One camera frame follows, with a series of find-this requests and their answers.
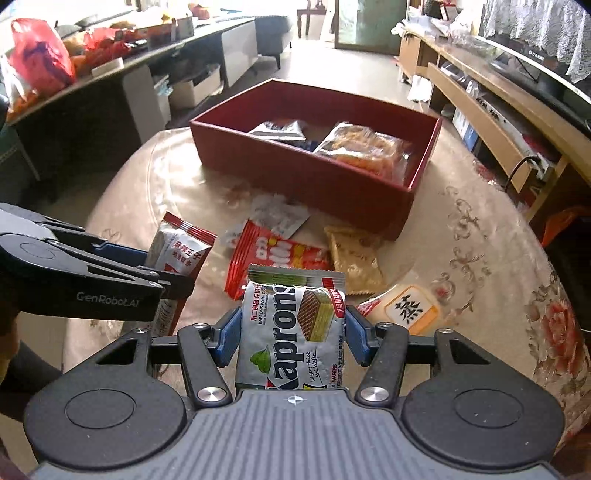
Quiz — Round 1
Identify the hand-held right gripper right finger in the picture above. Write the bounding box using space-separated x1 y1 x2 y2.
344 305 497 408

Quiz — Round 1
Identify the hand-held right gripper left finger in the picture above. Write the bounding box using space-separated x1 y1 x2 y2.
95 308 243 409

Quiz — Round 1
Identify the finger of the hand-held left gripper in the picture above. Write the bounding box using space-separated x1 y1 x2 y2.
51 240 195 299
0 203 149 269

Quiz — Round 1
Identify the white red snack packet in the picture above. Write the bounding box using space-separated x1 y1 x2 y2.
144 211 218 337

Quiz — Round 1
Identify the silver wafer packet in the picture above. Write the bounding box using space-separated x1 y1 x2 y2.
235 264 347 391

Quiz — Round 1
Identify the red cardboard box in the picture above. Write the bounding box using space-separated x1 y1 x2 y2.
190 78 443 241

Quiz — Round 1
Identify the clear bag of fried snacks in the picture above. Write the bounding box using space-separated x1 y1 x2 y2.
314 122 414 183

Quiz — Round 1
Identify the steamed cake packet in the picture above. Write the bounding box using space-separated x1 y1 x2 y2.
358 282 455 337

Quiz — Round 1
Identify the yellow cracker packet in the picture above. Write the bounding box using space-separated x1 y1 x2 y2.
323 225 386 296

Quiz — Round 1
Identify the clear plastic snack packet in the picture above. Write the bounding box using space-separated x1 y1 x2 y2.
221 194 311 247

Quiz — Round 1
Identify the dark long desk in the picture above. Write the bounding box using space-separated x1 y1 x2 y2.
0 16 259 217

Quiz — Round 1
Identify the white storage box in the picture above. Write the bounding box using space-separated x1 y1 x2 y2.
168 69 222 109

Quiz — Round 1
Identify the red plastic bag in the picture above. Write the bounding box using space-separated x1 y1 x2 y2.
7 18 77 97

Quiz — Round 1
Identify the blue box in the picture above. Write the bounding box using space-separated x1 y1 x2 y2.
452 104 481 153

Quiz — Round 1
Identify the orange-red plastic bag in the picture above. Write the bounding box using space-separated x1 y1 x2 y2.
540 205 591 247

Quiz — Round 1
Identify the silver set-top box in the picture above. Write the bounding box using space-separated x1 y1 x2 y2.
475 92 559 171

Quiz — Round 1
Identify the grey-blue sofa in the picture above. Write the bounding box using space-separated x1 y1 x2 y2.
254 14 294 70

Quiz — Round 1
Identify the wooden television cabinet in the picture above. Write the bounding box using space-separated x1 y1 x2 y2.
398 28 591 222

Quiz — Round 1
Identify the wooden chair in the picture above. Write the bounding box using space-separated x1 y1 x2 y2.
295 0 326 38

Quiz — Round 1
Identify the glass sliding door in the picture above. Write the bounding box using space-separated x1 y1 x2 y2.
335 0 409 51

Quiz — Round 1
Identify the black television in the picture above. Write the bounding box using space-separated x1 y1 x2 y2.
478 0 591 100

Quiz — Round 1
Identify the white lace cloth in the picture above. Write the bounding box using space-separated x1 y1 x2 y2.
480 0 591 84

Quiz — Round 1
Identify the thick black cable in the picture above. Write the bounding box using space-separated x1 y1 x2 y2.
503 154 546 195

